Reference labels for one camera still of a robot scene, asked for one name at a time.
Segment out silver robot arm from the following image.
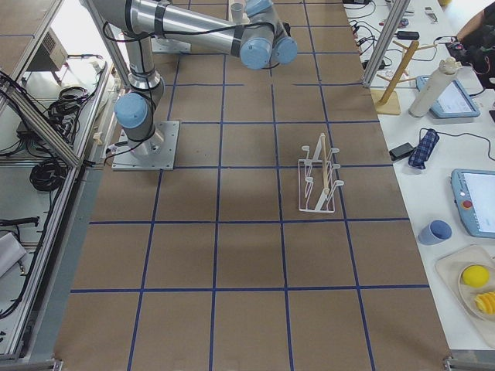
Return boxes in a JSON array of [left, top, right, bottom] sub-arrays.
[[84, 1, 298, 156]]

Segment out grey plastic cup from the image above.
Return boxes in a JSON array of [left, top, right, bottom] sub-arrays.
[[230, 2, 244, 24]]

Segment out blue cup on desk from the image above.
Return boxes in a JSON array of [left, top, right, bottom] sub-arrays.
[[418, 220, 452, 246]]

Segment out blue teach pendant tablet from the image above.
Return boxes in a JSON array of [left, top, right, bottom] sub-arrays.
[[429, 77, 480, 119]]

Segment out wooden mug stand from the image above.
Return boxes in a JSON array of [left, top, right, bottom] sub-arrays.
[[370, 40, 436, 115]]

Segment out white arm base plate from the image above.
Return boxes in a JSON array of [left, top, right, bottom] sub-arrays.
[[111, 121, 180, 171]]

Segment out white paper roll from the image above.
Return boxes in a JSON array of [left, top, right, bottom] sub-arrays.
[[408, 57, 462, 117]]

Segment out black power adapter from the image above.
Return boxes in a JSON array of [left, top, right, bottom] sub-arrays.
[[389, 142, 415, 162]]

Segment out beige tray with fruit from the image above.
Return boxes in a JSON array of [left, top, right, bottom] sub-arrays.
[[435, 245, 494, 348]]

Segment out sliced lemon pieces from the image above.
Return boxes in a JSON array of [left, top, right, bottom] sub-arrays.
[[474, 291, 495, 315]]

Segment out plaid folded umbrella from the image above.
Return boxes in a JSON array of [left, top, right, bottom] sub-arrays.
[[408, 129, 439, 170]]

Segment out white wire cup rack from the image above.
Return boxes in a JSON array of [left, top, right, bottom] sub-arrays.
[[297, 133, 344, 214]]

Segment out yellow lemon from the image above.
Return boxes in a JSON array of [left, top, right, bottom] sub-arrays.
[[461, 265, 490, 288]]

